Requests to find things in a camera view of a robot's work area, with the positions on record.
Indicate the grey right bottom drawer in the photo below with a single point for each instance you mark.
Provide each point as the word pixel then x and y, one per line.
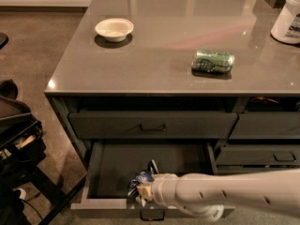
pixel 224 170

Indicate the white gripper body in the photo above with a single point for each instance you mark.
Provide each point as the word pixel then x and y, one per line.
pixel 161 187

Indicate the open grey middle drawer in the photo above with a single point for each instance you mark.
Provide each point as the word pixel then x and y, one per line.
pixel 114 163

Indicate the closed grey top drawer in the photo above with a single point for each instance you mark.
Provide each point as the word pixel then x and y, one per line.
pixel 149 125

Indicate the green soda can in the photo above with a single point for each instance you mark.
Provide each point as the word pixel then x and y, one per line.
pixel 212 62

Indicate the white plastic canister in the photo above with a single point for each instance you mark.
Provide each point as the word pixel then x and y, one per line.
pixel 287 26

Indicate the white paper bowl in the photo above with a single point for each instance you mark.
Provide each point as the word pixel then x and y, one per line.
pixel 114 29

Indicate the grey counter cabinet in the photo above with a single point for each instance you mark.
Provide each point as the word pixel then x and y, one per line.
pixel 150 71

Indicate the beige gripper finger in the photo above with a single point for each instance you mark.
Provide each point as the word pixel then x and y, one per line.
pixel 145 192

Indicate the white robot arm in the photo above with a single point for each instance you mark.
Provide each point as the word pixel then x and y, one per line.
pixel 205 196

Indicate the blue chip bag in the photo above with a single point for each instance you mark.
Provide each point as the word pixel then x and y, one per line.
pixel 143 178

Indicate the grey right top drawer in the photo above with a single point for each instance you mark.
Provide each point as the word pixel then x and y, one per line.
pixel 267 125

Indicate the grey right middle drawer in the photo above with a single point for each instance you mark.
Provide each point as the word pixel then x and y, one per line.
pixel 237 155

